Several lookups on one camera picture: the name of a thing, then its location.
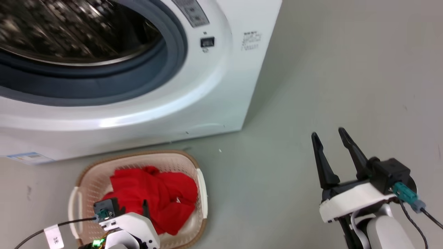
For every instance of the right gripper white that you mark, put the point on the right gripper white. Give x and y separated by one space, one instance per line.
349 200

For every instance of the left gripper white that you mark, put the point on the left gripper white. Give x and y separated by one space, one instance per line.
138 226

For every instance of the red cloth garment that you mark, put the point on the red cloth garment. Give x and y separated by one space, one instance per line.
162 197

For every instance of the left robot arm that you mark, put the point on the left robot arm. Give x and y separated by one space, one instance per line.
119 242

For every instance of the beige plastic laundry basket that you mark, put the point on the beige plastic laundry basket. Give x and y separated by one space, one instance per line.
100 176

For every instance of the stainless steel washing machine drum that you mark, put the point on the stainless steel washing machine drum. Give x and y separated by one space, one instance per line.
69 31

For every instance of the blue energy label sticker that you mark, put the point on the blue energy label sticker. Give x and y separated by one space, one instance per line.
31 157

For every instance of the grey rubber door gasket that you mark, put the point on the grey rubber door gasket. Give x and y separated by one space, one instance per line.
104 86

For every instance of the white front-load washing machine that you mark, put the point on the white front-load washing machine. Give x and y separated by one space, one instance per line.
207 90

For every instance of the grey printed side label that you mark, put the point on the grey printed side label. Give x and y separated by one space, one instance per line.
251 40

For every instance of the black door lock latch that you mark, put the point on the black door lock latch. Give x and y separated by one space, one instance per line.
207 42

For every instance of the rectangular warning sticker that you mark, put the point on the rectangular warning sticker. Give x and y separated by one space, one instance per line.
192 12

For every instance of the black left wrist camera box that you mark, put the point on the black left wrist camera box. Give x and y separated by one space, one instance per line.
105 208

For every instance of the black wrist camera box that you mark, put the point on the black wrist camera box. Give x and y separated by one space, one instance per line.
391 173
105 208

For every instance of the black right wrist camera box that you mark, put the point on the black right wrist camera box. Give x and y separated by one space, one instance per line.
391 173

